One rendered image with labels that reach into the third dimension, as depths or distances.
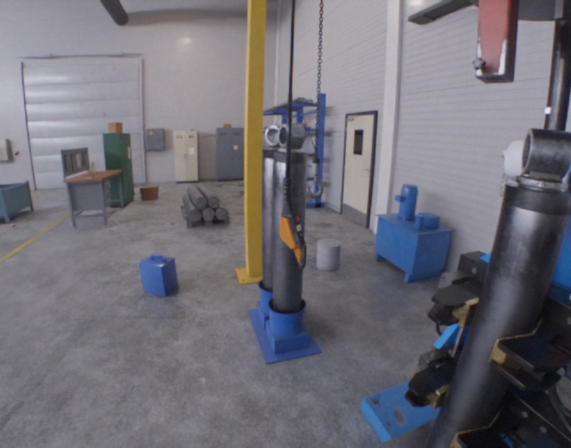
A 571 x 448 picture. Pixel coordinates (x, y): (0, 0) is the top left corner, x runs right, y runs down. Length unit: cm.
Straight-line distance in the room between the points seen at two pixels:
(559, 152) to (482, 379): 81
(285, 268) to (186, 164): 886
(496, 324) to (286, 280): 135
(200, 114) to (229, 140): 151
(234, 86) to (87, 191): 702
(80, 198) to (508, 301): 611
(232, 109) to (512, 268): 1073
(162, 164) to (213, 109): 271
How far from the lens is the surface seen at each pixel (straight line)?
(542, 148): 101
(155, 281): 316
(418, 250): 340
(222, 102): 1119
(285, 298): 207
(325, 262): 356
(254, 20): 325
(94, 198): 607
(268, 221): 219
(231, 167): 1067
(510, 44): 116
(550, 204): 100
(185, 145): 1051
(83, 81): 1189
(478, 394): 130
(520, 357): 104
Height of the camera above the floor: 156
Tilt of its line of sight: 16 degrees down
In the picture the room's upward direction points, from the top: 2 degrees clockwise
